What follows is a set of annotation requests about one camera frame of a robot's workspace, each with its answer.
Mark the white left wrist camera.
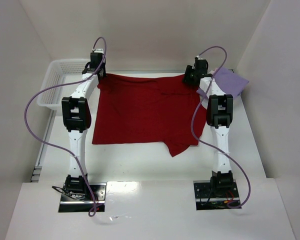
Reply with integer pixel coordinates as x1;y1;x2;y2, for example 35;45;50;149
92;48;104;54

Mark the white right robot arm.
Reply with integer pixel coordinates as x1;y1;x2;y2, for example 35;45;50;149
183;56;234;198

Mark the white plastic laundry basket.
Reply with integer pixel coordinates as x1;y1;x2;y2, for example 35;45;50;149
36;58;89;111

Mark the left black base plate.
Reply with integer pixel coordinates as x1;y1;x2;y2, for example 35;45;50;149
58;182;107;213

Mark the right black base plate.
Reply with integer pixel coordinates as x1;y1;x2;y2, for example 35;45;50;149
193;180;241;211

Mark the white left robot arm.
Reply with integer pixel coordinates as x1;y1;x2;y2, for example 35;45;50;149
61;49;106;201

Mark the folded purple t-shirt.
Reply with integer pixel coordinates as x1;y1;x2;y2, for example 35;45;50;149
196;67;249;99

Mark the red t-shirt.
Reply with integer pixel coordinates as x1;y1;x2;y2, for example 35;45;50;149
92;73;207;157

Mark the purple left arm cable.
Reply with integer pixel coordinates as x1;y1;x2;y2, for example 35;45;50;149
23;36;108;217

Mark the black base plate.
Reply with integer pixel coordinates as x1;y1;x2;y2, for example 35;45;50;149
58;182;107;213
193;180;241;211

